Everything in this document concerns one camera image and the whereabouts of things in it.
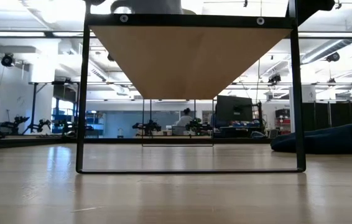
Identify black partition panels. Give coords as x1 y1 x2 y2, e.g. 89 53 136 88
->
302 93 352 131

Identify black computer monitor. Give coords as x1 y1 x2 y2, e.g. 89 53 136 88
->
215 95 254 124

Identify red and black rack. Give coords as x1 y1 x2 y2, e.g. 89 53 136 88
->
274 108 291 135

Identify black ceiling-mounted camera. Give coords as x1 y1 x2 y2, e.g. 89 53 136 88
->
1 52 16 68
325 51 341 63

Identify person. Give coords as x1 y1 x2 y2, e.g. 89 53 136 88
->
175 107 195 128

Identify black aluminium table frame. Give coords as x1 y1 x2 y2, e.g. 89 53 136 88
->
0 136 272 151

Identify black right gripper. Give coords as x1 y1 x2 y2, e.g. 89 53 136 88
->
297 0 336 26

